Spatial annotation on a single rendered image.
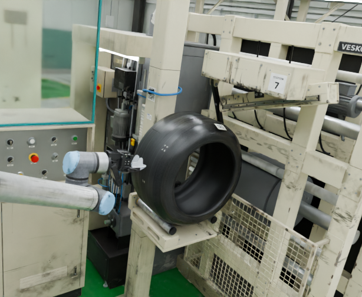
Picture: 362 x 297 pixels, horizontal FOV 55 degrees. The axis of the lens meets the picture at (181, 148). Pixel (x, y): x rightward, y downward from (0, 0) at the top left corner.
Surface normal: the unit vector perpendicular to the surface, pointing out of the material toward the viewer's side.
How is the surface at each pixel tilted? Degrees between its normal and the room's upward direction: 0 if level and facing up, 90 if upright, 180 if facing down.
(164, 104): 90
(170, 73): 90
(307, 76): 90
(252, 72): 90
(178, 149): 61
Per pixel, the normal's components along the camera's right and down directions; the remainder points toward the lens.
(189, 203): -0.15, -0.85
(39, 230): 0.58, 0.33
